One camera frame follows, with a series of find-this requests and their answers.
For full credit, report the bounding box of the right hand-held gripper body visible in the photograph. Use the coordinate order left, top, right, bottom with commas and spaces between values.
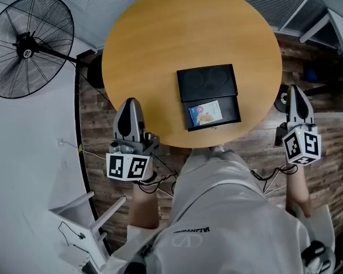
281, 84, 322, 167

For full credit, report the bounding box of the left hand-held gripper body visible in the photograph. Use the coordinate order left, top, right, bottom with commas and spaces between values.
105, 97, 161, 182

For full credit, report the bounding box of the white blue box of bandages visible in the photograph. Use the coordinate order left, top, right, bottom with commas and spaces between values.
188, 100, 224, 127

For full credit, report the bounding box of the black box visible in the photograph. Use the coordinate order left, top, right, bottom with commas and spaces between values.
176, 63, 242, 132

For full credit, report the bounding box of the person's right forearm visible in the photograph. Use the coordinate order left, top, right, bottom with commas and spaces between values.
284, 164, 314, 219

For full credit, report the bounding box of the person's left forearm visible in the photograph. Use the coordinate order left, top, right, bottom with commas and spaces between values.
127, 172, 161, 230

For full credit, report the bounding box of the black wristband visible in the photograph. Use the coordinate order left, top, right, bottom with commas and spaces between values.
134, 170, 158, 186

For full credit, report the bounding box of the black round stand base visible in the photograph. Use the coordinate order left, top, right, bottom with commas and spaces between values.
273, 84, 289, 113

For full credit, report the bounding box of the blue object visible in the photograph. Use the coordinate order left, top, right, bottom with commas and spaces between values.
305, 67, 318, 83

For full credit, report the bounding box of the white side table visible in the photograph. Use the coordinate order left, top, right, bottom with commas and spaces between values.
48, 191, 127, 274

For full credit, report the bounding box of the person's light grey shirt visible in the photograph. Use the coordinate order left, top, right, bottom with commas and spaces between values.
101, 146, 337, 274

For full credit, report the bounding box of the white desk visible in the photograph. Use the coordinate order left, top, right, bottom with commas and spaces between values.
298, 8, 343, 92

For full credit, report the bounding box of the black standing fan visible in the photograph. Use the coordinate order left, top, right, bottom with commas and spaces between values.
0, 0, 105, 99

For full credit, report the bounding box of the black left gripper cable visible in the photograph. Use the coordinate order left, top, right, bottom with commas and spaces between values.
137, 155, 179, 194

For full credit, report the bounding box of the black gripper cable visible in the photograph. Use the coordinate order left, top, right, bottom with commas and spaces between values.
250, 164, 298, 192
137, 155, 179, 194

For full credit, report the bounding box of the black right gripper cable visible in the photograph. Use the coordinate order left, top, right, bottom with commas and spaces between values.
250, 164, 298, 192

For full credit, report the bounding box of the thin black cable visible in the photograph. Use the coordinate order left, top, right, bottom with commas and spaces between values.
58, 220, 88, 252

